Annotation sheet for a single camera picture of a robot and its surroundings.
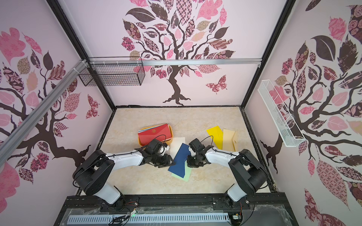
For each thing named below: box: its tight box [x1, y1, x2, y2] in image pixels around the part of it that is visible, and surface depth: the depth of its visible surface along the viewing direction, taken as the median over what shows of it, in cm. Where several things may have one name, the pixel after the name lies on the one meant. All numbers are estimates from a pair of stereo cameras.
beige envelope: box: [222, 129, 236, 152], surface depth 102 cm
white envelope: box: [169, 137, 186, 161], surface depth 100 cm
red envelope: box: [137, 122, 173, 146], surface depth 99 cm
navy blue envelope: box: [167, 142, 192, 179], surface depth 89 cm
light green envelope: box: [171, 159, 192, 182], surface depth 85 cm
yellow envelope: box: [206, 125, 224, 150], surface depth 106 cm
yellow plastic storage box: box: [137, 123, 174, 147], surface depth 99 cm
